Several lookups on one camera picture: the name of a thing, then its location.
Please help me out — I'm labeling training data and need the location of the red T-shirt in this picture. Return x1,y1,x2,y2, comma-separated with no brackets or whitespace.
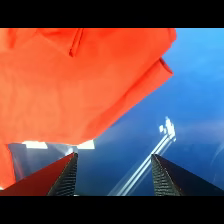
0,28,178,191

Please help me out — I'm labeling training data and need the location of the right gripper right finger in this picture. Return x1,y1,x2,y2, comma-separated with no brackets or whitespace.
150,153,224,197

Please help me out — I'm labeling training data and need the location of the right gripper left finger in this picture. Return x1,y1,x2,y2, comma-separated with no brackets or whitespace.
0,152,79,197

